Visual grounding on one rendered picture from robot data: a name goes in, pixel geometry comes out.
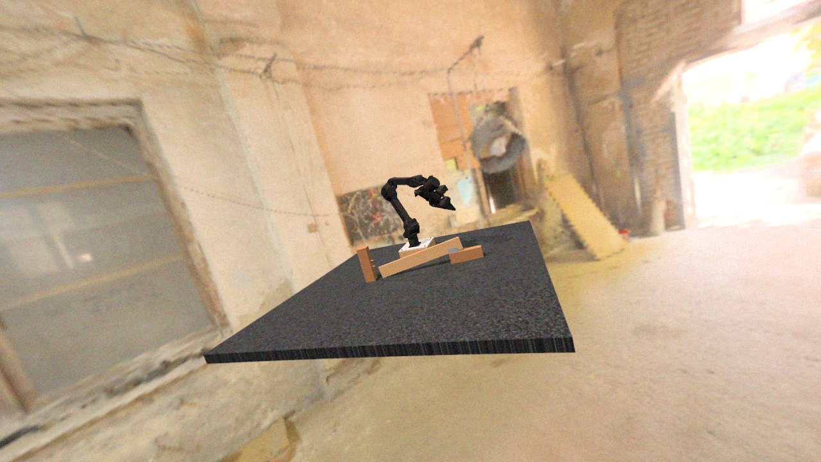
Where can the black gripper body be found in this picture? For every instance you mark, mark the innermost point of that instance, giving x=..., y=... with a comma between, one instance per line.
x=435, y=199

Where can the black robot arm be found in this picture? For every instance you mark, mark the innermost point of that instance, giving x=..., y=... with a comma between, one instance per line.
x=388, y=191

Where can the long tan wooden rail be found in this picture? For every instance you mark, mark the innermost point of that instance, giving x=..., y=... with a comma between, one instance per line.
x=419, y=257

